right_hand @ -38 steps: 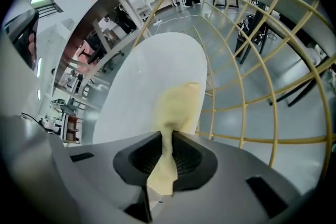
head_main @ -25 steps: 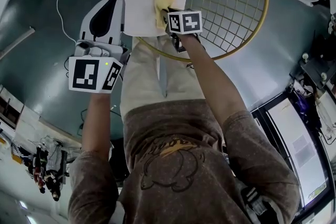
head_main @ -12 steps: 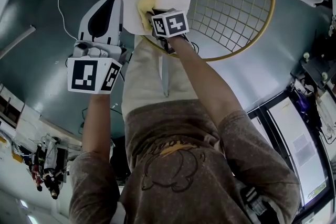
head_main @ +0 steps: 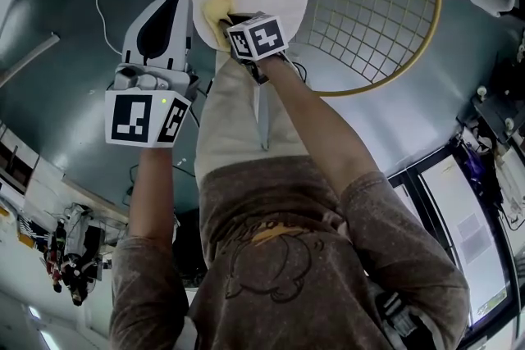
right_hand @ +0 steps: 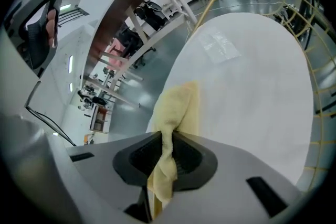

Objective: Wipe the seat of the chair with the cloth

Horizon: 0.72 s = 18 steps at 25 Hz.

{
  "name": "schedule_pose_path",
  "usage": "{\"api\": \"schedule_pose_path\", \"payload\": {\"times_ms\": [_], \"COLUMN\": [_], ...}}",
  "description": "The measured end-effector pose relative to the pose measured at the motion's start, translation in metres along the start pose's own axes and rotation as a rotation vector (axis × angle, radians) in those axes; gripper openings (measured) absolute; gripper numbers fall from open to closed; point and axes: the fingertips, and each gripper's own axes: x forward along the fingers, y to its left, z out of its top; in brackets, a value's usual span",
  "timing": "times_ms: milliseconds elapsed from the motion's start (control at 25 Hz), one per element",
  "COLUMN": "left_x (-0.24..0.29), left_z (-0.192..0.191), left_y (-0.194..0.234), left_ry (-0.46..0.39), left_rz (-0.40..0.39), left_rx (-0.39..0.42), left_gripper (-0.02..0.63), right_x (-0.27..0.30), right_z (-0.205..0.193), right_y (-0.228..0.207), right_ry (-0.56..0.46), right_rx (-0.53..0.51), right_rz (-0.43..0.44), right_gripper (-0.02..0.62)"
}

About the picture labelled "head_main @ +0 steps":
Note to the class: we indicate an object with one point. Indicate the black wheeled cart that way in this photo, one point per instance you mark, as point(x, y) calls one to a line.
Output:
point(500, 110)

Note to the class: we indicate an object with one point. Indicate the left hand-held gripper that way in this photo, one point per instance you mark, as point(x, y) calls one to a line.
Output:
point(129, 119)

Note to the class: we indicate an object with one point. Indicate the yellow cloth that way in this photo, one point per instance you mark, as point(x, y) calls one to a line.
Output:
point(217, 6)

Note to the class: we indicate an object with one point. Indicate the person's beige trousers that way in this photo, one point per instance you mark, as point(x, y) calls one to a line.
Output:
point(229, 127)

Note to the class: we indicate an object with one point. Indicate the black framed glass door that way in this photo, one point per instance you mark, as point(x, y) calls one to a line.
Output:
point(459, 209)

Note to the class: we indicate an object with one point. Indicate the person's right forearm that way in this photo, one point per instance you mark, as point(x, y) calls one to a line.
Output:
point(320, 123)

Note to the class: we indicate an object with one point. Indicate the person's brown printed t-shirt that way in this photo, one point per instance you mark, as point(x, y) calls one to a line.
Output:
point(287, 278)

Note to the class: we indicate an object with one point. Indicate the wooden cabinet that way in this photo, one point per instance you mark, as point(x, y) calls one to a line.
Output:
point(16, 164)

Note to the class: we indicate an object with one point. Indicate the person's left forearm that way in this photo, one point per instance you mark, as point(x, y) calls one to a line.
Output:
point(149, 196)

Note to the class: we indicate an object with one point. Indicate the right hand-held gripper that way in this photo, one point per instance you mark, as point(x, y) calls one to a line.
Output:
point(262, 39)

